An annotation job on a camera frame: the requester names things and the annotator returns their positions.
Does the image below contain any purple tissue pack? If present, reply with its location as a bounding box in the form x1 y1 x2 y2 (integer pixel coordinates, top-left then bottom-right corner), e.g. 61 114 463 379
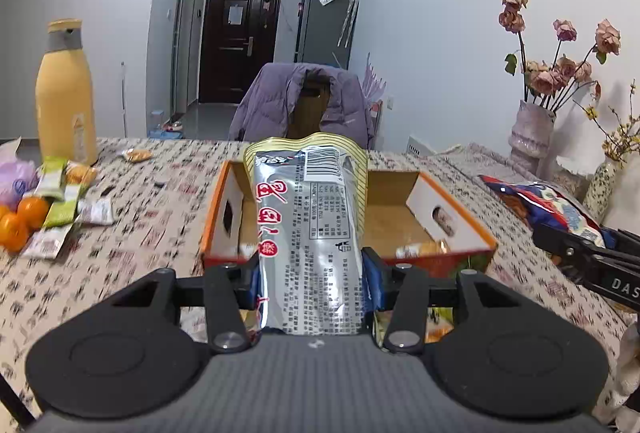
0 138 38 210

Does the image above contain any grey refrigerator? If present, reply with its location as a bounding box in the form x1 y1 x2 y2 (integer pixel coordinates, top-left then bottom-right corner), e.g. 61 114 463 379
294 0 352 69

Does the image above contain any dark entrance door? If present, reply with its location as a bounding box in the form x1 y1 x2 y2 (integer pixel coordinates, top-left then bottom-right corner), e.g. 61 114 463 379
198 0 280 104

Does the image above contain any orange cardboard tray box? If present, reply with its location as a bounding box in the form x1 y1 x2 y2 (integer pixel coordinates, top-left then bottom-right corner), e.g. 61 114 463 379
200 161 498 278

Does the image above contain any silver long snack bag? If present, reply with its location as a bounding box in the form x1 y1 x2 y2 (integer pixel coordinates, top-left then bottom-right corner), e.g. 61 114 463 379
244 133 368 335

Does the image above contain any wooden chair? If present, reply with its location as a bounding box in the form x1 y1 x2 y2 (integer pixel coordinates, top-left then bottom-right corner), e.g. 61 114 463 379
286 78 330 139

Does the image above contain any purple puffer jacket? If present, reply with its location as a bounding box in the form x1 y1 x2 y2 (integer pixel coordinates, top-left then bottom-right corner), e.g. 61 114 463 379
229 63 374 149

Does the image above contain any pink ceramic vase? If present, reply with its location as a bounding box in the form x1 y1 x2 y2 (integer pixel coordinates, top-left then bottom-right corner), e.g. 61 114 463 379
508 100 555 174

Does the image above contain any dried pink roses bouquet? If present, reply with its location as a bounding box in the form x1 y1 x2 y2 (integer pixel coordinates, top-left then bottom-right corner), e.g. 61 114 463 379
498 0 622 114

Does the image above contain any orange tangerine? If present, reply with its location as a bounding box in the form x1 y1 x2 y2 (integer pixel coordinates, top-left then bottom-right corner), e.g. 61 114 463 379
16 196 50 231
0 212 30 253

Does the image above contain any large yellow thermos bottle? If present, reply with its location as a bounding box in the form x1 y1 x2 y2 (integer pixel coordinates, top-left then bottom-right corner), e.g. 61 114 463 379
35 18 98 165

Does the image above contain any calligraphy print tablecloth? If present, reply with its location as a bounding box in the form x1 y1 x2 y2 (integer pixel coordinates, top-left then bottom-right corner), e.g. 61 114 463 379
1 139 632 413

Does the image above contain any floral patterned vase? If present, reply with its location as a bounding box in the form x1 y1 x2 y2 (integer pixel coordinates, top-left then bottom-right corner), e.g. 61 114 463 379
582 156 622 223

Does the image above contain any red blue chip bag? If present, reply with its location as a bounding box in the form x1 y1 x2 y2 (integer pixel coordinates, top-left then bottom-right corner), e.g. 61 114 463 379
480 175 605 247

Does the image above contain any small gold snack packet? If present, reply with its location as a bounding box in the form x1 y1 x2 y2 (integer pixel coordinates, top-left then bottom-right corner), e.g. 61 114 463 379
120 148 153 163

